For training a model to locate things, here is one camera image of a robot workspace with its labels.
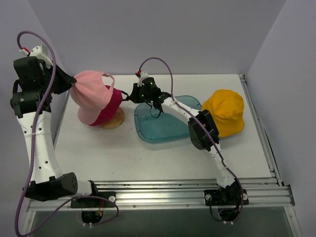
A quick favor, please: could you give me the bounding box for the magenta baseball cap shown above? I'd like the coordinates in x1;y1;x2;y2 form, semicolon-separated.
90;88;125;127

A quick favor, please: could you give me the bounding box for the pink baseball cap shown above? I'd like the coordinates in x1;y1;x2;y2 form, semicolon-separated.
70;70;116;125

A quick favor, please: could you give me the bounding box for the yellow bucket hat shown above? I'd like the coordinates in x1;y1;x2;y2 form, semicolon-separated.
201;89;244;137

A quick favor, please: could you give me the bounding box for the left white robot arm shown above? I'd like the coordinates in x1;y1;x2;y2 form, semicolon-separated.
10;56;100;207

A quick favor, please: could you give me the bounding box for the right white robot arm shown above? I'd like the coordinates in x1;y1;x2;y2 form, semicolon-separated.
126;73;243;204

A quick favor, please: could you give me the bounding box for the wooden head hat stand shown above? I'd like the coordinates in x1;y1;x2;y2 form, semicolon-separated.
102;107;125;129

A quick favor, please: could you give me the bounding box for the teal plastic tray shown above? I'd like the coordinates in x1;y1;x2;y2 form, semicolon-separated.
134;103;190;143

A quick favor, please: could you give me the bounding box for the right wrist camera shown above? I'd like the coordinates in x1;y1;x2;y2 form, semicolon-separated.
135;70;150;87

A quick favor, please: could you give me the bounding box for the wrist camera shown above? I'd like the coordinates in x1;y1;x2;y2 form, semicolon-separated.
19;44;53;68
135;70;150;87

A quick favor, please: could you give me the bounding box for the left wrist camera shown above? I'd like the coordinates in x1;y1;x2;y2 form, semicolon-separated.
19;44;53;68

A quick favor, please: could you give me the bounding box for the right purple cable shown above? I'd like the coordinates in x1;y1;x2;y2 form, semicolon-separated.
137;57;245;222

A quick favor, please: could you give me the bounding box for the purple cable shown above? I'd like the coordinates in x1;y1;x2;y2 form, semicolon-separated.
14;31;120;237
137;57;245;222

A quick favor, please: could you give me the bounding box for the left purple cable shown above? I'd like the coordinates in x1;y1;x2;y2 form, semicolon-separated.
14;31;120;237

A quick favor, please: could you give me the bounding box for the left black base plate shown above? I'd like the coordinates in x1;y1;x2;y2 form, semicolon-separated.
70;192;116;208

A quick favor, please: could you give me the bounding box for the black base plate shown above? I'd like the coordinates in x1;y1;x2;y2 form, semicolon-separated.
70;192;116;208
203;189;222;206

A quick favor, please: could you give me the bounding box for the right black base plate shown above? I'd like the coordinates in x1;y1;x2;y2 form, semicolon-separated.
203;189;222;206

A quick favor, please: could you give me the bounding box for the aluminium mounting rail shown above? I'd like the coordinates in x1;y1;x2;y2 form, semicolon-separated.
27;178;296;212

